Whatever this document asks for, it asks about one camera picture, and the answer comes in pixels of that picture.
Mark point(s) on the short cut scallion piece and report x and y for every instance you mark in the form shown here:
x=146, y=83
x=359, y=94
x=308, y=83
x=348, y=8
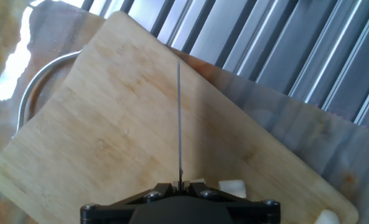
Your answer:
x=327, y=217
x=233, y=187

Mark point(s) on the steel cleaver knife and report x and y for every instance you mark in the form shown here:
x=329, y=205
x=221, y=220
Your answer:
x=179, y=124

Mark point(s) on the wooden cutting board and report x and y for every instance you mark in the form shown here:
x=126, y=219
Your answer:
x=109, y=124

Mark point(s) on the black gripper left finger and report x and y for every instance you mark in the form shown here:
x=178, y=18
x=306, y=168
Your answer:
x=122, y=207

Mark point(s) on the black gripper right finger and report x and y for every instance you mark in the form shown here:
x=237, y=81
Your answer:
x=243, y=208

